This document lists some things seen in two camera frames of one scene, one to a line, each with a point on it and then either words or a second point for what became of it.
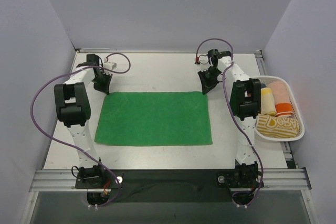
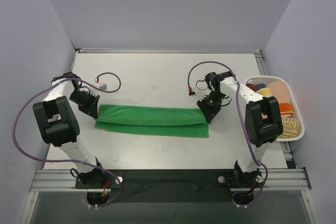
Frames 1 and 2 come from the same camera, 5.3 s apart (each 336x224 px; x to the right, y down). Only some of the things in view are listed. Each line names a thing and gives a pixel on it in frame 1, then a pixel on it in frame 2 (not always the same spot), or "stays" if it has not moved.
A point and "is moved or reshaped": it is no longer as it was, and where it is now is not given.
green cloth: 164,118 is moved or reshaped
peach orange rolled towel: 283,104 stays
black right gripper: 208,79 → 208,107
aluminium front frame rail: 273,180 stays
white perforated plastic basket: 294,104 stays
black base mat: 171,186 stays
